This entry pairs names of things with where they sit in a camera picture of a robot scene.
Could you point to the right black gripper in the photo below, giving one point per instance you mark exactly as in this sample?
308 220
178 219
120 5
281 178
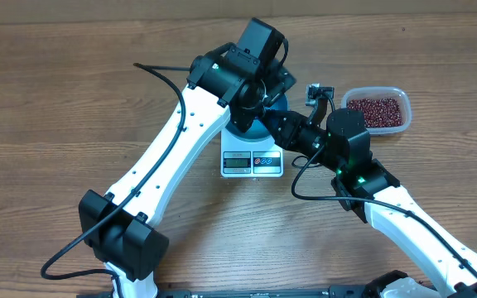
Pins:
295 124

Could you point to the red beans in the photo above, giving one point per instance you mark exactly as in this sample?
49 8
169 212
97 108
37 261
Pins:
378 113

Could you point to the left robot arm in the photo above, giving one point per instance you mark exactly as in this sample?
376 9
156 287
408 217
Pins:
232 84

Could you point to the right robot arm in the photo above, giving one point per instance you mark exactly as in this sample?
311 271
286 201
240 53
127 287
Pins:
363 185

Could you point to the blue metal bowl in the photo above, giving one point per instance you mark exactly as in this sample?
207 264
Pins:
257 132

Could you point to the white digital kitchen scale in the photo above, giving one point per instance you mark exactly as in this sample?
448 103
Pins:
240 159

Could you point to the clear plastic container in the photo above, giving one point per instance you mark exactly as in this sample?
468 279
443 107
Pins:
380 93

